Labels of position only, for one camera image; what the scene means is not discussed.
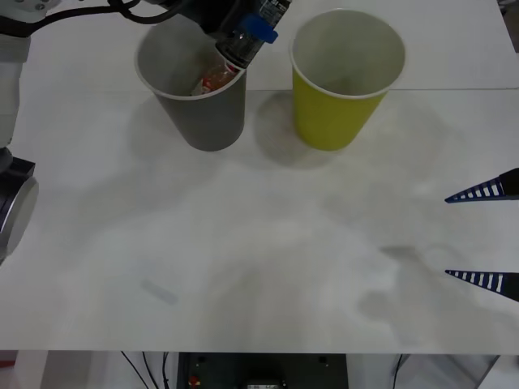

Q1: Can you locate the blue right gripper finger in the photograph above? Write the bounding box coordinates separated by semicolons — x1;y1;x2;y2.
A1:
444;167;519;204
444;269;519;302

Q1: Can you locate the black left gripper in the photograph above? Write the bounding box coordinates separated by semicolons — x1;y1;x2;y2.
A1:
202;0;280;45

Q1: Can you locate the grey plastic waste bin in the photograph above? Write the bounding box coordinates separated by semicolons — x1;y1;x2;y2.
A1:
135;22;248;152

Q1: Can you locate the plastic bottle with red label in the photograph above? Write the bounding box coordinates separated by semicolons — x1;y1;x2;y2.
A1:
190;60;238;96

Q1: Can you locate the black drink can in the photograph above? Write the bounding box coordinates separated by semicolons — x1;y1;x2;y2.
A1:
213;0;294;70

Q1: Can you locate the yellow-green plastic waste bin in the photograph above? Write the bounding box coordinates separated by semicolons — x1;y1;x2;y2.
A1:
288;8;406;152

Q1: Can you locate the black robot base box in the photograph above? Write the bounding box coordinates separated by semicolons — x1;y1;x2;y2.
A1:
178;352;348;389

